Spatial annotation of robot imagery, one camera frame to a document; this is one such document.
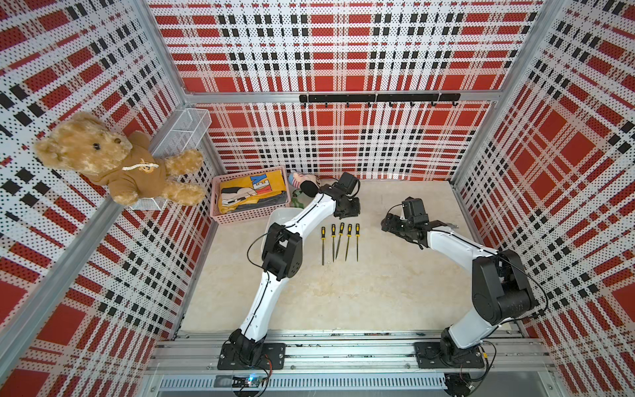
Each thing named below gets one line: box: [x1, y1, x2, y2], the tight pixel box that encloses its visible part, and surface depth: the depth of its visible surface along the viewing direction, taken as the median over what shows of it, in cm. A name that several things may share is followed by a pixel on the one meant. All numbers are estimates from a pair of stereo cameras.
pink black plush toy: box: [287, 172, 321, 198], surface depth 114 cm
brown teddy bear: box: [34, 112, 206, 206], surface depth 54 cm
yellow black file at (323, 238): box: [319, 225, 326, 266], surface depth 103 cm
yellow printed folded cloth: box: [218, 169, 287, 214], surface depth 113 cm
